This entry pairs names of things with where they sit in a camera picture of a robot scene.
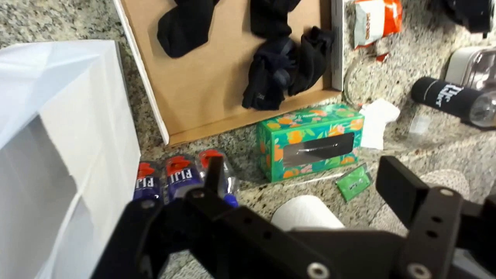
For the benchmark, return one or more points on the black sock pile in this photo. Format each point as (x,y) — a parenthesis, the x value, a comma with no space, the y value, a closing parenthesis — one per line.
(283,68)

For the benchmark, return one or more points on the dark sauce bottle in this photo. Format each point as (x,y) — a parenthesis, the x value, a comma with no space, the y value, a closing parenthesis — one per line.
(471,106)

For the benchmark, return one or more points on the green tissue box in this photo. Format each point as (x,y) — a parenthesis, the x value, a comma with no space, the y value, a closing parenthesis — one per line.
(309,140)

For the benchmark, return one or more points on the clear glass jar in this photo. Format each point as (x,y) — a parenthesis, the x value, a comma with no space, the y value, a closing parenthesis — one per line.
(474,68)

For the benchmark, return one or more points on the white paper towel roll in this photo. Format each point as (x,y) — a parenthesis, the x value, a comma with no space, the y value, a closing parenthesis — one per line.
(306,213)

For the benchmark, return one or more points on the single black sock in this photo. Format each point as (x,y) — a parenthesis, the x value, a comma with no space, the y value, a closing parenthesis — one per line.
(185,27)

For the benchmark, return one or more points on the cardboard tray box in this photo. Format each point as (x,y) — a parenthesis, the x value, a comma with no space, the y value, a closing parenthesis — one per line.
(201,94)

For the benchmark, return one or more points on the white paper bag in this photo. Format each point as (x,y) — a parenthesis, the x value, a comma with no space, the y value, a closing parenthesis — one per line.
(69,156)

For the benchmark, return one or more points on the orange white snack packet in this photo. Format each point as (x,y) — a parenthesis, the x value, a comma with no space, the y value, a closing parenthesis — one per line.
(376,23)

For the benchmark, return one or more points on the crumpled white napkin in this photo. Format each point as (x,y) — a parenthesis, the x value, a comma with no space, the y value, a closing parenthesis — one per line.
(378,117)

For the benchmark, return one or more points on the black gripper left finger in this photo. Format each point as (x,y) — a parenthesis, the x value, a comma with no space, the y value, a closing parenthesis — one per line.
(229,243)

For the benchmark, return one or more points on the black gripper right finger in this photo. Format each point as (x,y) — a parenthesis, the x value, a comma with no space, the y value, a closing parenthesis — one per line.
(447,237)

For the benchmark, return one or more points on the small green packet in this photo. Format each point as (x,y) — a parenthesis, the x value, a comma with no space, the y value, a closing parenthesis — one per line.
(354,184)

